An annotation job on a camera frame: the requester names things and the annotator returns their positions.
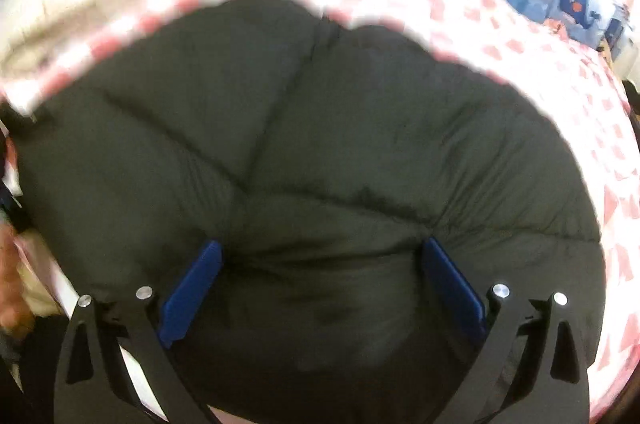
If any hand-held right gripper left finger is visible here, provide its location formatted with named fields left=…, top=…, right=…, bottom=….
left=52, top=240, right=223, bottom=424

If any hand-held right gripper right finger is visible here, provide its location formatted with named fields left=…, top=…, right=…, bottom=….
left=422, top=236, right=592, bottom=424

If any black puffer jacket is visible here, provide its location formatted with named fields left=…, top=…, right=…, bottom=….
left=12, top=0, right=608, bottom=424

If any person's left forearm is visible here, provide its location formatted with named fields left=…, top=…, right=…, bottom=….
left=0, top=226, right=25, bottom=337

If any beige cloth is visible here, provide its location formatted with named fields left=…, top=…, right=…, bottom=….
left=0, top=0, right=168, bottom=77

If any pink white checked bed sheet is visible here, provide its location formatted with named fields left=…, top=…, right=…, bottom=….
left=0, top=0, right=640, bottom=424

